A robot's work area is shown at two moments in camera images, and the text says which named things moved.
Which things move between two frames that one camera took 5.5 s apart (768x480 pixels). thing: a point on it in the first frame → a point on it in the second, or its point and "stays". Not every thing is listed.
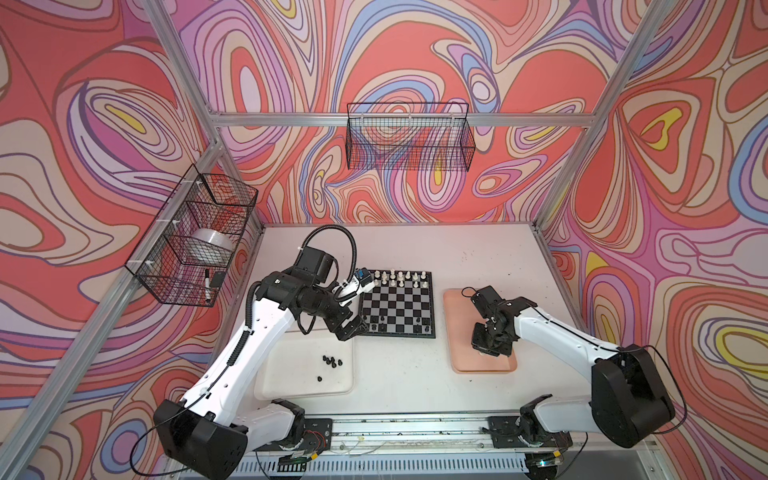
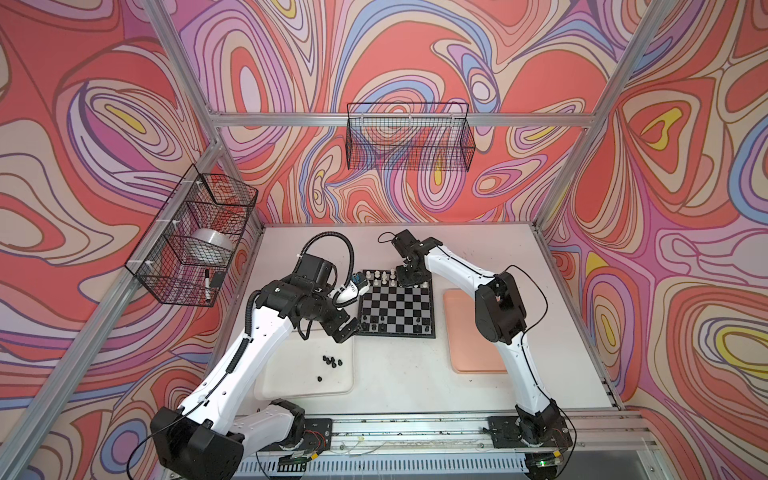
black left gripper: (350, 329) stays
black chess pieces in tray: (332, 362) stays
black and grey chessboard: (400, 305) stays
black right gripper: (478, 343) → (405, 282)
